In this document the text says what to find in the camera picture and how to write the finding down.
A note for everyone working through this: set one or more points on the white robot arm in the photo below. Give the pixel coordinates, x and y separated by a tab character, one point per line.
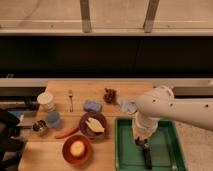
160	103

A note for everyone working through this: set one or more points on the black whiteboard eraser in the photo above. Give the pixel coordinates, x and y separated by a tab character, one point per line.
140	142

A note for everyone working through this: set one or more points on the black marker pen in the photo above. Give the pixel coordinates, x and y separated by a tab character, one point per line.
147	157

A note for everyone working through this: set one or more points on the yellow round fruit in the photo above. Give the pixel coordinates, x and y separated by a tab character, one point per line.
77	148

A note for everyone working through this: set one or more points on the dark purple plate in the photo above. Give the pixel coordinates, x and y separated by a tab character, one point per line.
86	130

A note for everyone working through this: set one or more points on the white paper cup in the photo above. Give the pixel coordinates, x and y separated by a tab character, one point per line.
45	99

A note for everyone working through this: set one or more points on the small metal tin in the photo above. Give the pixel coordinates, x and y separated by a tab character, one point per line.
40	127

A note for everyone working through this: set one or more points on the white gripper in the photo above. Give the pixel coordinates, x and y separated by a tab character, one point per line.
143	127

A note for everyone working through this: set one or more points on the green plastic tray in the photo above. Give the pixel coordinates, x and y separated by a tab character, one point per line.
165	148

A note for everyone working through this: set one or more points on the crumpled light blue cloth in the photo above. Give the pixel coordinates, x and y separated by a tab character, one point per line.
127	106

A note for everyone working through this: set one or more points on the dark red grape bunch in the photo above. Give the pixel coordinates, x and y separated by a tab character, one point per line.
110	96

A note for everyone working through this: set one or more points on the black object at left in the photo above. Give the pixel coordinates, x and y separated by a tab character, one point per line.
8	122

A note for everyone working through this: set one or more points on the blue plastic cup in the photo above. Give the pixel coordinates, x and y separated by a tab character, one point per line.
53	119

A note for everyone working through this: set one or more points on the red chili pepper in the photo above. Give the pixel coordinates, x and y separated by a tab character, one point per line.
68	132

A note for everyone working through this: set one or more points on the red bowl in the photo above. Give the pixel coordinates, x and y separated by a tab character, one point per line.
72	159

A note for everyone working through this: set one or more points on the yellow banana peel toy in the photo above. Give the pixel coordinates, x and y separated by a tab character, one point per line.
94	125

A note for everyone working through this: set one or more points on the blue sponge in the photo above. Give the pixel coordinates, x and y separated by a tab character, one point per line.
92	106

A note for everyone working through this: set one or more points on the silver fork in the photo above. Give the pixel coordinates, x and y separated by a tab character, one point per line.
70	93

